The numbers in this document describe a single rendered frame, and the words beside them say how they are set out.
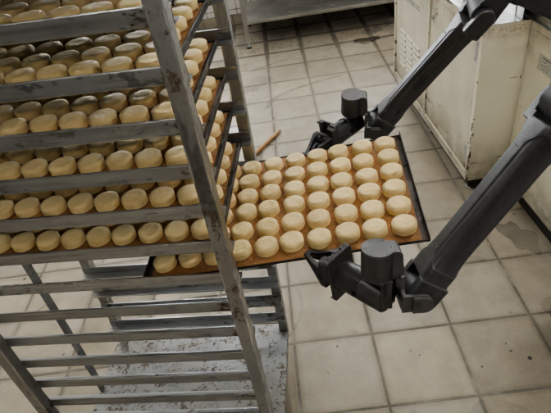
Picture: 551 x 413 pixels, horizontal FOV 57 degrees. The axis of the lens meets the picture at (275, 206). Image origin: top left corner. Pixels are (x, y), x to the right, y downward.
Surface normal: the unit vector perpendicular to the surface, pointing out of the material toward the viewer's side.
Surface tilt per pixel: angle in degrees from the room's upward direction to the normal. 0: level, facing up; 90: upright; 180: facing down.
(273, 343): 0
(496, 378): 0
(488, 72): 90
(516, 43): 90
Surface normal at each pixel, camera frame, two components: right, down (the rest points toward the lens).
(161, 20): -0.05, 0.62
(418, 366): -0.14, -0.78
